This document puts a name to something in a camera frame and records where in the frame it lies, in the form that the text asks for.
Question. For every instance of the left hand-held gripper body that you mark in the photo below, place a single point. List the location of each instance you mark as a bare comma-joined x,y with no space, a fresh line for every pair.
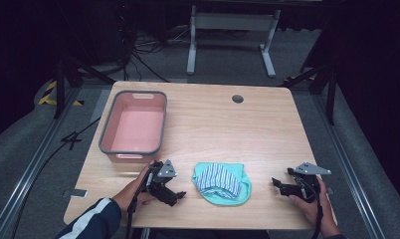
163,174

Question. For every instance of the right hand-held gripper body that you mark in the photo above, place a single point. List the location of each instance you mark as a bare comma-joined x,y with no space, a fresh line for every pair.
309,186

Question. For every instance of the teal striped cloth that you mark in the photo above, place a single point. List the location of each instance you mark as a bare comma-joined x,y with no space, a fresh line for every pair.
221,184

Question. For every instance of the person's right hand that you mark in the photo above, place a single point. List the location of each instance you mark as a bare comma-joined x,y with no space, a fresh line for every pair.
322,209

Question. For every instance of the person's left hand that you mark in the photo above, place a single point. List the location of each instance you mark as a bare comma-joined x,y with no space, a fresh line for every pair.
131,195

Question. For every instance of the pink basin with grey rim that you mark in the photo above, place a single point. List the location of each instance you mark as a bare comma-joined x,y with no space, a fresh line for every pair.
136,127

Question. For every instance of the grey tape patch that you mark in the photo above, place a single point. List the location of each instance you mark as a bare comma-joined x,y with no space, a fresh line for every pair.
76,193

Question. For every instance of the black metal stand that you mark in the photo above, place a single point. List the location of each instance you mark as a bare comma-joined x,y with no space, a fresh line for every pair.
60,86
330,96

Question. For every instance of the black tape cross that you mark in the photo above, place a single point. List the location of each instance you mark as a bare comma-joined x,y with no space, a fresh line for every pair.
71,140

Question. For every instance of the yellow black floor tape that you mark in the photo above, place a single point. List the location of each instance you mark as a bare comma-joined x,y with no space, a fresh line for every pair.
48,98

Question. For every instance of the aluminium floor rail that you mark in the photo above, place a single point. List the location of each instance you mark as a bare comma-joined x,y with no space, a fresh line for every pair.
349,172
29,172

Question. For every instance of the white metal desk frame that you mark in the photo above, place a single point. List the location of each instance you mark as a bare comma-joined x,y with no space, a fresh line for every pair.
233,21

